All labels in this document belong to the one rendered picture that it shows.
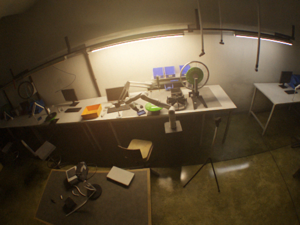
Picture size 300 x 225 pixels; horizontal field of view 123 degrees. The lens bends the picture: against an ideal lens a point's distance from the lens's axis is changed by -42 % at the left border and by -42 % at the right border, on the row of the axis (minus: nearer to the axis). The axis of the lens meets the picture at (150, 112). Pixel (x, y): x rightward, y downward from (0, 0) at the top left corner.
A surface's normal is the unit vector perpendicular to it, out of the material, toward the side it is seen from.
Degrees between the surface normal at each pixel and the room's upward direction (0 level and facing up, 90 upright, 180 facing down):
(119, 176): 0
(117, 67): 90
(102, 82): 90
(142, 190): 0
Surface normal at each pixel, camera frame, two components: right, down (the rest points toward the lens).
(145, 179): -0.15, -0.81
